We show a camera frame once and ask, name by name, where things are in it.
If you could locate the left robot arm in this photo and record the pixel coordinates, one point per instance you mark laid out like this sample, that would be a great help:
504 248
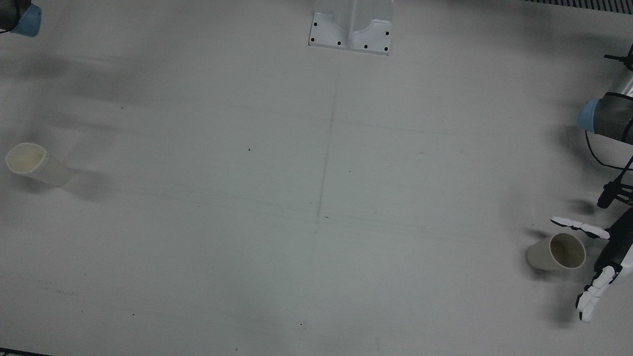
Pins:
613 116

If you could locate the beige paper cup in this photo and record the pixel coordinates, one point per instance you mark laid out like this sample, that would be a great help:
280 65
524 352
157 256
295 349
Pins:
538 256

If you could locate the slatted metal grille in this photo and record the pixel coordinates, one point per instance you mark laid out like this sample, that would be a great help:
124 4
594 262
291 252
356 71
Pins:
578 3

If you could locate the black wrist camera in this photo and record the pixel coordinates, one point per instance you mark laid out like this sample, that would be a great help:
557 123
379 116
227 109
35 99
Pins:
605 195

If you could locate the paper cup with liquid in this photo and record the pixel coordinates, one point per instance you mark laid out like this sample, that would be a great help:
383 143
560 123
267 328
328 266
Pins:
50 171

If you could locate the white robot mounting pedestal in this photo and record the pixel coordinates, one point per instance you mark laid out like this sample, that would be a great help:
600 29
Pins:
327 30

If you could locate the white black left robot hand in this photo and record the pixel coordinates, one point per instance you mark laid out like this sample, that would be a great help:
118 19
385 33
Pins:
621 247

